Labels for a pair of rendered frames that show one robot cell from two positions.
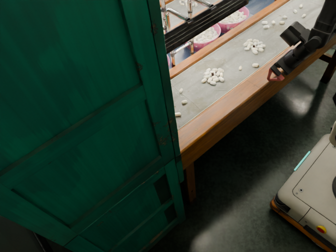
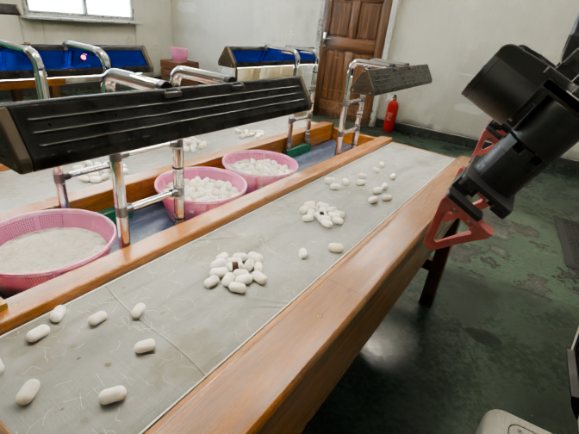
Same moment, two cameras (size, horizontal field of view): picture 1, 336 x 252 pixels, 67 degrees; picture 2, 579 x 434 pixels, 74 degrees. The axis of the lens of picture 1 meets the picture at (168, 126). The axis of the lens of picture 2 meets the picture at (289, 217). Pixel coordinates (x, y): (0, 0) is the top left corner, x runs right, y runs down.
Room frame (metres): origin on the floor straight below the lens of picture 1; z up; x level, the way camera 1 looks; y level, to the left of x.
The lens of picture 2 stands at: (0.43, -0.09, 1.23)
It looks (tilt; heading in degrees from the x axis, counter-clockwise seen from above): 27 degrees down; 333
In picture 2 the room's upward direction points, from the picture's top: 6 degrees clockwise
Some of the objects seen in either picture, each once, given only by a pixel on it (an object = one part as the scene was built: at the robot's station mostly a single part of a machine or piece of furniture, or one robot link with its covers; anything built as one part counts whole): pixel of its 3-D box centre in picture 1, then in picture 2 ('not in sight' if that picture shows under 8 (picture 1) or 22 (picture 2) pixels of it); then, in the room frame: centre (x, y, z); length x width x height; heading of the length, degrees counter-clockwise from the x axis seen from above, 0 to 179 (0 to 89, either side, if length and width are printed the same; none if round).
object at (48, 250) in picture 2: not in sight; (52, 260); (1.26, 0.05, 0.71); 0.22 x 0.22 x 0.06
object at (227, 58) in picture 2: not in sight; (275, 55); (2.09, -0.78, 1.08); 0.62 x 0.08 x 0.07; 121
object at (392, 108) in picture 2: not in sight; (391, 113); (4.56, -3.53, 0.25); 0.18 x 0.14 x 0.49; 126
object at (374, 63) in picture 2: not in sight; (370, 120); (1.68, -1.03, 0.90); 0.20 x 0.19 x 0.45; 121
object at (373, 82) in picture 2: not in sight; (398, 77); (1.61, -1.07, 1.08); 0.62 x 0.08 x 0.07; 121
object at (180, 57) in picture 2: not in sight; (180, 69); (7.11, -1.24, 0.32); 0.42 x 0.42 x 0.64; 36
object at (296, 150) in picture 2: not in sight; (287, 101); (2.02, -0.83, 0.90); 0.20 x 0.19 x 0.45; 121
